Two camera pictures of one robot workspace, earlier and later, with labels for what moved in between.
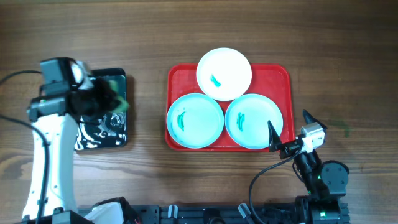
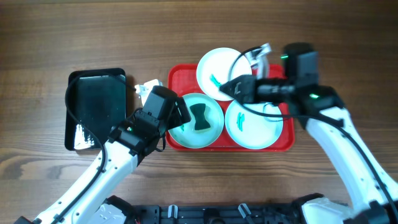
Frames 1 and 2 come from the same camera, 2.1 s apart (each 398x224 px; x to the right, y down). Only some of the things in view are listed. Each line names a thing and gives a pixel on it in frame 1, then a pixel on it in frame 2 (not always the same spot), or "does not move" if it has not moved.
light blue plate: (247, 121) does not move
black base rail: (216, 214) does not move
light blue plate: (195, 121) does not move
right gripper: (288, 148) → (247, 87)
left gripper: (104, 97) → (175, 116)
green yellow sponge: (124, 104) → (201, 122)
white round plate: (224, 74) does not move
